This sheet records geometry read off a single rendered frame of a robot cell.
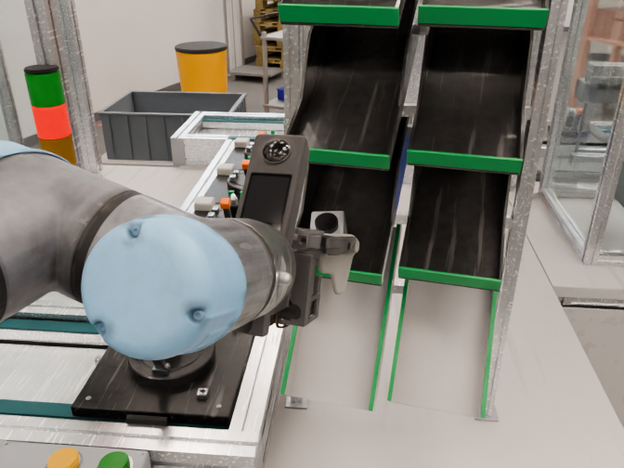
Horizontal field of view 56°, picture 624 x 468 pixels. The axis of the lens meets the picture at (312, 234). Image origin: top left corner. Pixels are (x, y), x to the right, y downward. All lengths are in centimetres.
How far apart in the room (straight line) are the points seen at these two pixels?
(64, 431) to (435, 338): 56
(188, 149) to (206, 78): 318
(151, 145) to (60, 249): 258
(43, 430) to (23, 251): 66
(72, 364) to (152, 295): 85
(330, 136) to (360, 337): 31
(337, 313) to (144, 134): 213
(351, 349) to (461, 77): 42
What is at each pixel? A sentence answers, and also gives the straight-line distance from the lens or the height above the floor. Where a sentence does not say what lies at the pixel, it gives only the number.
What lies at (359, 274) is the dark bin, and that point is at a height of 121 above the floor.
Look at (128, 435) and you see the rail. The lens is 93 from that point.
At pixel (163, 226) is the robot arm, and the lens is 31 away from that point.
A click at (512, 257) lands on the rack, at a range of 92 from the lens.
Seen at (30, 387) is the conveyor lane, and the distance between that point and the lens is 113.
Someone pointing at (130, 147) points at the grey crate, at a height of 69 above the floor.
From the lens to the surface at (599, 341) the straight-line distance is 163.
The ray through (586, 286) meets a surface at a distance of 153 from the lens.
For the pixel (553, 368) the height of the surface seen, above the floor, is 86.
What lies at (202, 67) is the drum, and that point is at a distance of 526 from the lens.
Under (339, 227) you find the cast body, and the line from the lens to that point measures 76.
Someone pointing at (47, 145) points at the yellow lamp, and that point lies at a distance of 102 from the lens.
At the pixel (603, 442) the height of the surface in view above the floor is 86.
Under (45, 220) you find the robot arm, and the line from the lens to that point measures 35.
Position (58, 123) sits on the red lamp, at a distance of 101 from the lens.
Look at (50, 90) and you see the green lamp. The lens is 100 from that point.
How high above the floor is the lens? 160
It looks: 27 degrees down
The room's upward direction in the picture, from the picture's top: straight up
